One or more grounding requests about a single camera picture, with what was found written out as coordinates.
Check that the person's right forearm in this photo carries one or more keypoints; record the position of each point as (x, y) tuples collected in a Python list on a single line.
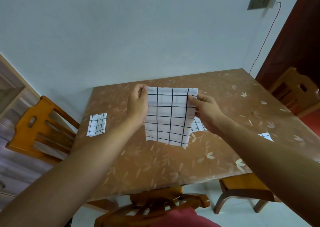
[(270, 164)]

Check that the folded white checked cloth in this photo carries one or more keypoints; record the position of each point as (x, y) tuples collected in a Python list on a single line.
[(96, 124), (198, 126), (265, 135)]

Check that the white black-grid checked cloth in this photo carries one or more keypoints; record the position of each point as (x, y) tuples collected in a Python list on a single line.
[(170, 119)]

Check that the person's left thumb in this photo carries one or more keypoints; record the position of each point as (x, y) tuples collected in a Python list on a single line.
[(145, 95)]

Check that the dark red wooden door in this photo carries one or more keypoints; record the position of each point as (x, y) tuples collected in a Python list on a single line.
[(295, 34)]

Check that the white plug adapter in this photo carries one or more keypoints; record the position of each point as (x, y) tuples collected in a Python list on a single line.
[(272, 2)]

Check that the grey wall switch panel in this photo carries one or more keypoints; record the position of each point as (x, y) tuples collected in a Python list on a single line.
[(258, 2)]

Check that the person's left hand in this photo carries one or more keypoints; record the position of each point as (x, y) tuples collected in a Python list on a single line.
[(136, 109)]

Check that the orange wooden chair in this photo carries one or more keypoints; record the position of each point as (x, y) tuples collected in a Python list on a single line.
[(25, 124), (292, 84), (240, 184), (150, 199)]

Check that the person's red garment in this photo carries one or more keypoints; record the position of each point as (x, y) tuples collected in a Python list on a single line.
[(182, 219)]

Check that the person's left forearm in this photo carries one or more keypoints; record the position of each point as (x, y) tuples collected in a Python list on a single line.
[(75, 171)]

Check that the brown leaf-print table cover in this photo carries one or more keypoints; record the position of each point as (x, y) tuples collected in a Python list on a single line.
[(155, 164)]

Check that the person's right hand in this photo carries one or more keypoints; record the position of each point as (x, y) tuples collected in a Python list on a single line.
[(208, 114)]

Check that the person's right thumb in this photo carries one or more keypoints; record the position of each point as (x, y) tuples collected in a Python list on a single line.
[(193, 100)]

